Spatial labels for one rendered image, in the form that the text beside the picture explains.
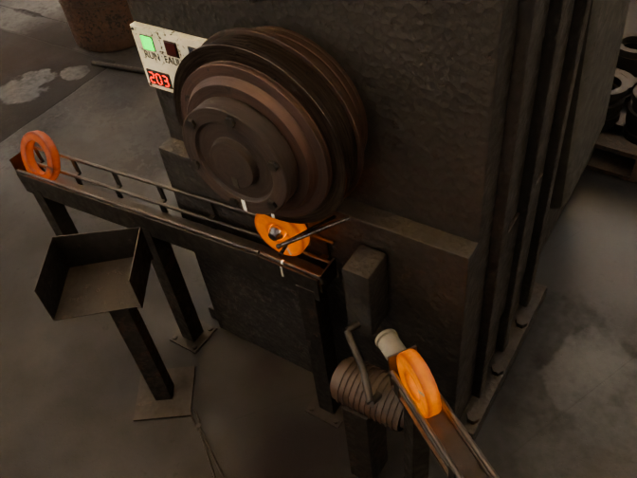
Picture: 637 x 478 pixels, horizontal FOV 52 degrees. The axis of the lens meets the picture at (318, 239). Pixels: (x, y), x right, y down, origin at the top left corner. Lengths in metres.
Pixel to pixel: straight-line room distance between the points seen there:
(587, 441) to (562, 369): 0.27
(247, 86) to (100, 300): 0.88
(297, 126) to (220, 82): 0.19
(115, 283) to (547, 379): 1.45
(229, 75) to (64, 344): 1.63
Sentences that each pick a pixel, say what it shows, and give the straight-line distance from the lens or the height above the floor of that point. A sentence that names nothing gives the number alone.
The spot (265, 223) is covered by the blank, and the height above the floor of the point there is 0.84.
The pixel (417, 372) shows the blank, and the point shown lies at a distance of 1.45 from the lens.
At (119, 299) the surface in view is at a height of 0.60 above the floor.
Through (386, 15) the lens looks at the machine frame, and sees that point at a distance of 1.32.
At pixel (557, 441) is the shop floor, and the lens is 2.30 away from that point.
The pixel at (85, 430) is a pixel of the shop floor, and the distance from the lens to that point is 2.50.
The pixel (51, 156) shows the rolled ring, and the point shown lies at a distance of 2.43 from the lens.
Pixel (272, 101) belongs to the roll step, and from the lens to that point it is 1.35.
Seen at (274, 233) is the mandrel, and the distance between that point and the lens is 1.66.
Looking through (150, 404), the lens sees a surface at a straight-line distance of 2.45.
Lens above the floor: 2.00
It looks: 45 degrees down
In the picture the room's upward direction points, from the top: 8 degrees counter-clockwise
